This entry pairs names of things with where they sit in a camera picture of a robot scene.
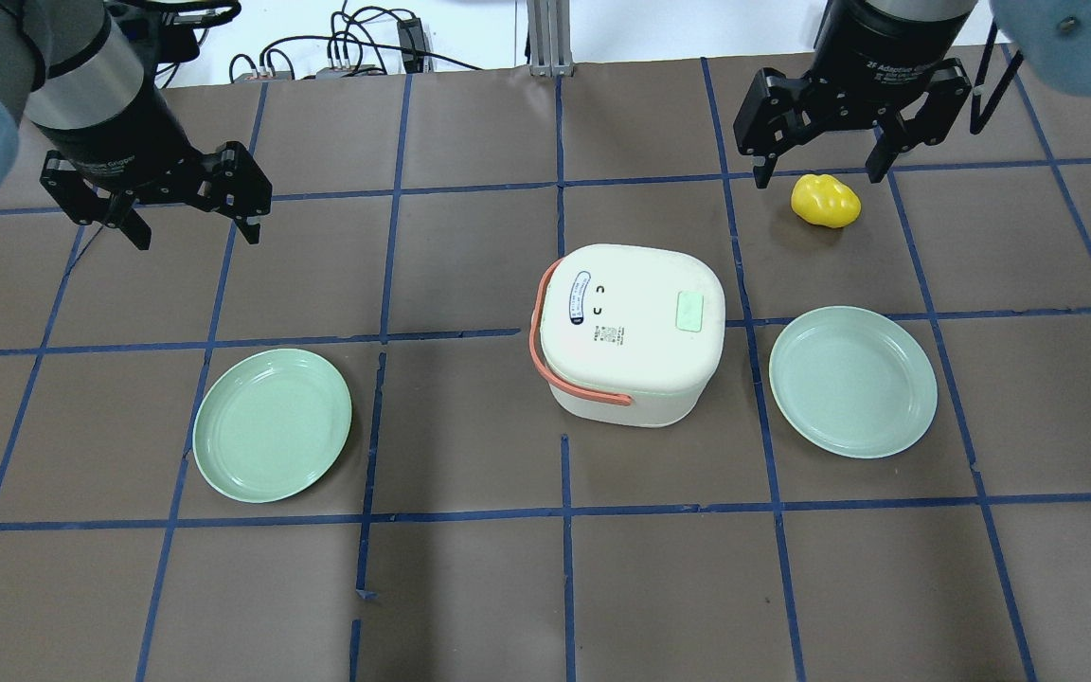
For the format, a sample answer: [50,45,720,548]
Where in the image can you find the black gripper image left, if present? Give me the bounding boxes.
[27,19,274,251]

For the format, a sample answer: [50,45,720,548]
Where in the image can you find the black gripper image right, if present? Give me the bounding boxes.
[732,1,973,189]

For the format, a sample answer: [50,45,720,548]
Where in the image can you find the yellow toy pepper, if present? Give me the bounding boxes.
[791,174,862,229]

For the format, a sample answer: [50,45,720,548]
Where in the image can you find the green plate left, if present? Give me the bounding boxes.
[191,347,352,504]

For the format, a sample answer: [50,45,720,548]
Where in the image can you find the green plate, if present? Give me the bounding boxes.
[769,306,939,460]
[191,347,352,504]

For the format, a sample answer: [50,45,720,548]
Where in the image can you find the green plate right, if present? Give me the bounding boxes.
[769,306,939,460]

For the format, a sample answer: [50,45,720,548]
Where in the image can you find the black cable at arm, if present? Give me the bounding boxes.
[969,19,1026,135]

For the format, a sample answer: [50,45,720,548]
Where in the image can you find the black cable bundle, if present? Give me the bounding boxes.
[228,0,485,84]

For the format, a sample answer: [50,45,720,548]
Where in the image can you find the aluminium frame post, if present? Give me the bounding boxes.
[527,0,575,79]

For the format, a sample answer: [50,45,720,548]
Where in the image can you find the white rice cooker orange handle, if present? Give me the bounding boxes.
[528,244,726,428]

